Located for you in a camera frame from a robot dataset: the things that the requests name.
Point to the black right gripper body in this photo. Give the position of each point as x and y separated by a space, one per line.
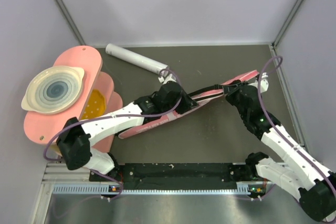
233 97

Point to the pink racket cover bag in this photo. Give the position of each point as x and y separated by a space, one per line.
202 97

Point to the white shuttlecock tube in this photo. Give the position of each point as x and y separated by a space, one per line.
137 59

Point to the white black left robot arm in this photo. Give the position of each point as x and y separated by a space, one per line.
77 140

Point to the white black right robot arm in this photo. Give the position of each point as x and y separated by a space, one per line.
305 179

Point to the yellow plastic plate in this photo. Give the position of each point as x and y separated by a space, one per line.
96 106

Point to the white blue ceramic dish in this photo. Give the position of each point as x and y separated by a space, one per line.
54 90

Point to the pink wooden shelf stand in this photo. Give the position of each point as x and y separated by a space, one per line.
40 128

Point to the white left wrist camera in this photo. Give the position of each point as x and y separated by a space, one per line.
168 78

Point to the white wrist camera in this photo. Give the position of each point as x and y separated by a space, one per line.
168 78
261 82

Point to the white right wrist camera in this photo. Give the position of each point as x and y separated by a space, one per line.
261 82

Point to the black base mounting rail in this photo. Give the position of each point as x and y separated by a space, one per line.
184 176

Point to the aluminium frame rail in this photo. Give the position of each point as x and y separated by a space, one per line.
87 181

